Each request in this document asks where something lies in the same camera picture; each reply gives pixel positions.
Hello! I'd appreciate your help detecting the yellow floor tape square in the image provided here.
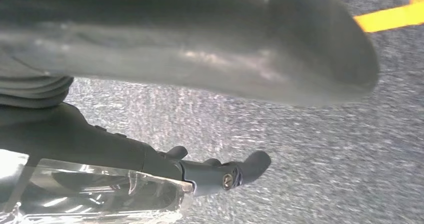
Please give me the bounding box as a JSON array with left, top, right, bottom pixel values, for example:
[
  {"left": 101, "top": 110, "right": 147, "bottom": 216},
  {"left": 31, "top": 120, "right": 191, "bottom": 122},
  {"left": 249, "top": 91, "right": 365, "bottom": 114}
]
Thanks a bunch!
[{"left": 353, "top": 0, "right": 424, "bottom": 33}]

